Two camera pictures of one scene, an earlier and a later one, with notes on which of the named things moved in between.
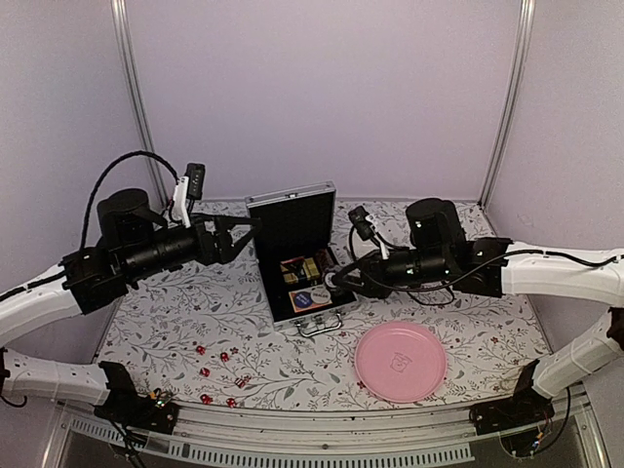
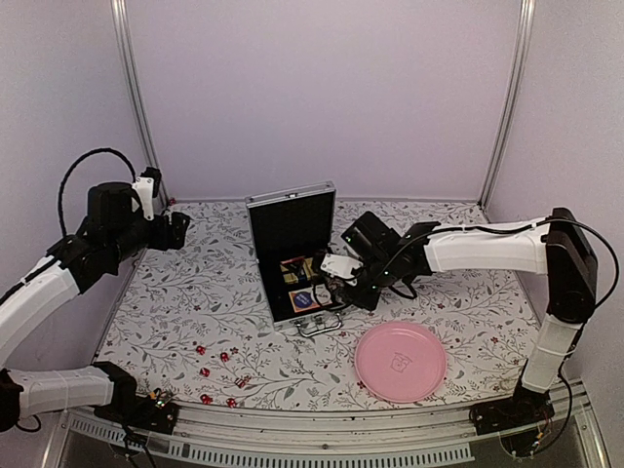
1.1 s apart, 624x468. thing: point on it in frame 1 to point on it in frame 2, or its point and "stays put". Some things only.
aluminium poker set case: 294,236 stays put
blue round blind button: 303,299 stays put
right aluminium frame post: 517,98 stays put
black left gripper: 211,253 to 163,240
